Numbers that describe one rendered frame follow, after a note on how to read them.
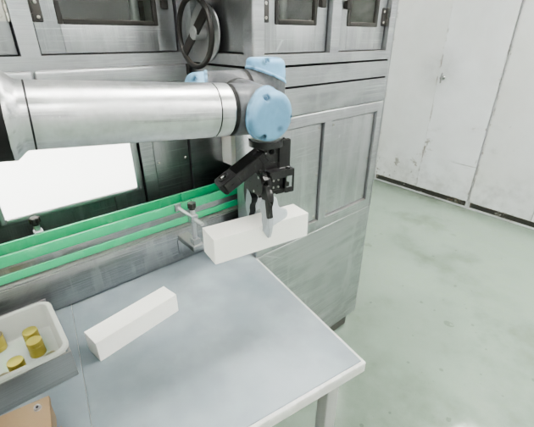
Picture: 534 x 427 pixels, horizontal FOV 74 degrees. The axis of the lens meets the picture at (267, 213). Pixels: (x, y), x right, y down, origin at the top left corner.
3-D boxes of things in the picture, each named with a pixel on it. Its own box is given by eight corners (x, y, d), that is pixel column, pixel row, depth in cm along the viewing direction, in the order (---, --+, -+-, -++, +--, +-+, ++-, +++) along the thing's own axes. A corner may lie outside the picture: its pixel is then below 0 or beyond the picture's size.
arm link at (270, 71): (234, 57, 67) (271, 56, 71) (236, 116, 72) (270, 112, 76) (255, 58, 61) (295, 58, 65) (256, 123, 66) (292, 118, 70)
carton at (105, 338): (178, 310, 105) (175, 294, 103) (101, 361, 89) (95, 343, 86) (165, 302, 109) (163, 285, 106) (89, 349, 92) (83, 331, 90)
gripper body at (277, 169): (294, 194, 78) (296, 140, 72) (260, 202, 74) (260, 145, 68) (275, 183, 84) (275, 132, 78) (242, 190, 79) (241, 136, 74)
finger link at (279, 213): (293, 234, 78) (287, 193, 77) (270, 241, 76) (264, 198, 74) (286, 231, 81) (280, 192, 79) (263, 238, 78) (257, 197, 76)
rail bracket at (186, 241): (188, 246, 131) (181, 190, 121) (213, 266, 119) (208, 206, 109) (176, 251, 128) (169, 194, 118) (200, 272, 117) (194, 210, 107)
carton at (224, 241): (307, 235, 86) (308, 213, 83) (215, 264, 75) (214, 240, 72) (292, 224, 91) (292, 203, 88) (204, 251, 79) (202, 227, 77)
